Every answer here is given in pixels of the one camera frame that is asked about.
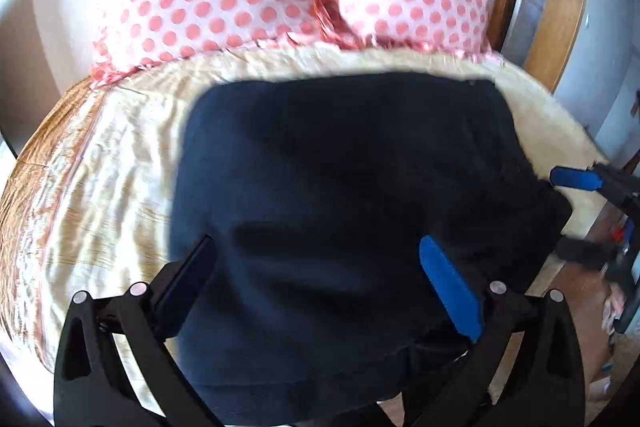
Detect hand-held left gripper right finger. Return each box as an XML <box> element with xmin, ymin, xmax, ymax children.
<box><xmin>400</xmin><ymin>234</ymin><xmax>586</xmax><ymax>427</ymax></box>

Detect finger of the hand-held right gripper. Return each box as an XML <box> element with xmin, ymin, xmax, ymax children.
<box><xmin>555</xmin><ymin>236</ymin><xmax>625</xmax><ymax>282</ymax></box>
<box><xmin>549</xmin><ymin>161</ymin><xmax>640</xmax><ymax>208</ymax></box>

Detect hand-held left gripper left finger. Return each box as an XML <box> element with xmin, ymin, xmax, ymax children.
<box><xmin>52</xmin><ymin>234</ymin><xmax>221</xmax><ymax>427</ymax></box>

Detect black pants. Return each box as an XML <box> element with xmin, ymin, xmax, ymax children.
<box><xmin>170</xmin><ymin>72</ymin><xmax>573</xmax><ymax>413</ymax></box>

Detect orange patterned bedspread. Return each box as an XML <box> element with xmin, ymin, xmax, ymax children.
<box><xmin>0</xmin><ymin>42</ymin><xmax>616</xmax><ymax>427</ymax></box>

